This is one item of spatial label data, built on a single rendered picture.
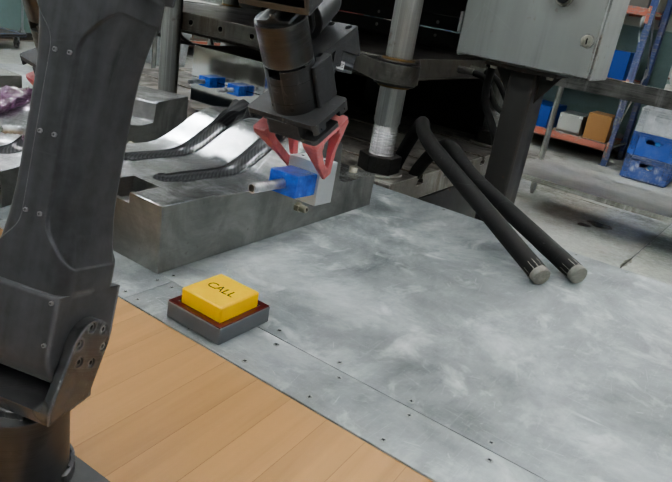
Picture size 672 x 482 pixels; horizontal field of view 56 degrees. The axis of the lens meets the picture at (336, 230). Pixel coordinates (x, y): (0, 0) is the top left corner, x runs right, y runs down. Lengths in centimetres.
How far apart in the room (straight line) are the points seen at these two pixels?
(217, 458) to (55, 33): 34
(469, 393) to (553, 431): 9
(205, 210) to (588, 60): 86
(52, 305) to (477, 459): 37
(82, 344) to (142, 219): 39
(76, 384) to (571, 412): 48
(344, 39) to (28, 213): 45
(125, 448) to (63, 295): 17
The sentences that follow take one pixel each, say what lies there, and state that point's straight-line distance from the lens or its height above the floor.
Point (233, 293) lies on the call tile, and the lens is 70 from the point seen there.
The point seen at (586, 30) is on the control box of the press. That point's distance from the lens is 140.
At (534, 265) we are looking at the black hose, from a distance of 99.
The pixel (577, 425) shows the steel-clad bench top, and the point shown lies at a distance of 70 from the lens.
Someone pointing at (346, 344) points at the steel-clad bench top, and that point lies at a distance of 71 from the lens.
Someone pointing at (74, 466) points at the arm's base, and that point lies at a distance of 52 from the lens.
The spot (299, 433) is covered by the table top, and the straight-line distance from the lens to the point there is 58.
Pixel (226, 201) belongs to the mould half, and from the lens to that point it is 86.
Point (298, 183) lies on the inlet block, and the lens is 75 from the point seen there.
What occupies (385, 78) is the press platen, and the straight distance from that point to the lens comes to 140.
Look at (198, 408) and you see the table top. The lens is 60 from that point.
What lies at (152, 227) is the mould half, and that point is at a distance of 80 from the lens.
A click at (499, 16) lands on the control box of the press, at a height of 116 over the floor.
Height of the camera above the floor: 116
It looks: 20 degrees down
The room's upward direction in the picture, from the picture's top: 10 degrees clockwise
